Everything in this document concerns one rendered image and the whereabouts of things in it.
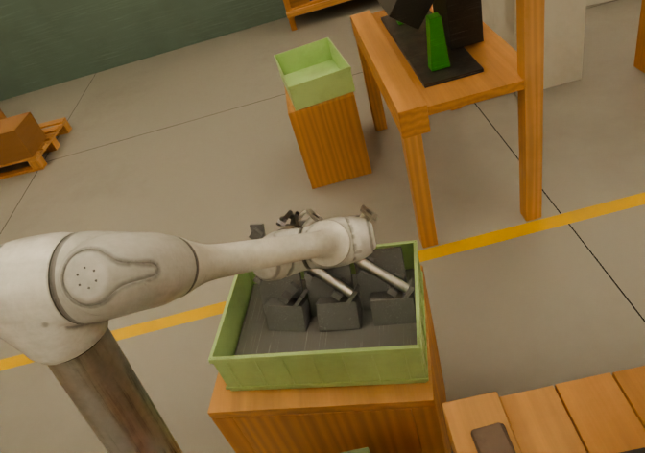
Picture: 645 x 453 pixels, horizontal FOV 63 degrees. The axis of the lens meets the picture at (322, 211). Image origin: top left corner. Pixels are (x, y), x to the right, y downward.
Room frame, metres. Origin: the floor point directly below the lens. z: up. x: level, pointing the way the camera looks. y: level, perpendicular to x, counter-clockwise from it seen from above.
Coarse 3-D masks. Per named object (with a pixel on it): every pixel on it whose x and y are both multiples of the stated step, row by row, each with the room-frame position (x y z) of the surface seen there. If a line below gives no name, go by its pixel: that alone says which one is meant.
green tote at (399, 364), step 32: (416, 256) 1.17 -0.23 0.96; (416, 288) 1.04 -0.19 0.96; (224, 320) 1.16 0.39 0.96; (224, 352) 1.08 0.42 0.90; (288, 352) 0.96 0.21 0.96; (320, 352) 0.93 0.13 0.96; (352, 352) 0.90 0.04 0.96; (384, 352) 0.87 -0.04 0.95; (416, 352) 0.85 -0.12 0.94; (256, 384) 1.00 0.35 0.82; (288, 384) 0.97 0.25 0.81; (320, 384) 0.93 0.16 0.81; (352, 384) 0.91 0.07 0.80; (384, 384) 0.88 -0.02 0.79
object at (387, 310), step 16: (384, 256) 1.15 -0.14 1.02; (400, 256) 1.13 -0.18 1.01; (400, 272) 1.12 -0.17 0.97; (368, 288) 1.14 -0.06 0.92; (384, 288) 1.12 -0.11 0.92; (368, 304) 1.12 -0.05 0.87; (384, 304) 1.06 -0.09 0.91; (400, 304) 1.05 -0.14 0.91; (384, 320) 1.05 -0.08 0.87; (400, 320) 1.03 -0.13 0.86; (416, 320) 1.02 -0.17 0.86
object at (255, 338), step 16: (256, 288) 1.37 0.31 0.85; (304, 288) 1.30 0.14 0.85; (256, 304) 1.29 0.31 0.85; (256, 320) 1.22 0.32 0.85; (368, 320) 1.08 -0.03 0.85; (240, 336) 1.18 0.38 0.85; (256, 336) 1.15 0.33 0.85; (272, 336) 1.14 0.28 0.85; (288, 336) 1.11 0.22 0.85; (304, 336) 1.09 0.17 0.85; (320, 336) 1.08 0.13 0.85; (336, 336) 1.06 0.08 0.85; (352, 336) 1.04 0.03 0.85; (368, 336) 1.02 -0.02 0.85; (384, 336) 1.00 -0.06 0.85; (400, 336) 0.98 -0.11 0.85; (416, 336) 0.97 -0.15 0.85; (240, 352) 1.11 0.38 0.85; (256, 352) 1.09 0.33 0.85; (272, 352) 1.07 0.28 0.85
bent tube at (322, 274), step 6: (312, 210) 1.28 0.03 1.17; (312, 216) 1.24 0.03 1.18; (318, 216) 1.26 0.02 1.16; (306, 222) 1.25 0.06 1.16; (312, 222) 1.24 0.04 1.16; (312, 270) 1.18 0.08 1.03; (318, 270) 1.18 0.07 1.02; (318, 276) 1.17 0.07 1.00; (324, 276) 1.16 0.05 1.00; (330, 276) 1.16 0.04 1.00; (330, 282) 1.15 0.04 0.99; (336, 282) 1.14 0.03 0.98; (342, 282) 1.14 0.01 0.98; (336, 288) 1.13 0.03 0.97; (342, 288) 1.13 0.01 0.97; (348, 288) 1.12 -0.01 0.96; (348, 294) 1.11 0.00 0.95
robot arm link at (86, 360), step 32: (0, 256) 0.62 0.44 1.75; (32, 256) 0.59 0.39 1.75; (0, 288) 0.58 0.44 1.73; (32, 288) 0.56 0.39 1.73; (0, 320) 0.57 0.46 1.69; (32, 320) 0.55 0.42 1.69; (64, 320) 0.54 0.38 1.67; (32, 352) 0.56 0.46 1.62; (64, 352) 0.55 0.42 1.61; (96, 352) 0.58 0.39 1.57; (64, 384) 0.56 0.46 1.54; (96, 384) 0.55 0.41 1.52; (128, 384) 0.58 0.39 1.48; (96, 416) 0.54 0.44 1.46; (128, 416) 0.55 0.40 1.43; (160, 416) 0.59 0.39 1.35; (128, 448) 0.53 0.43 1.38; (160, 448) 0.54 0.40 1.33
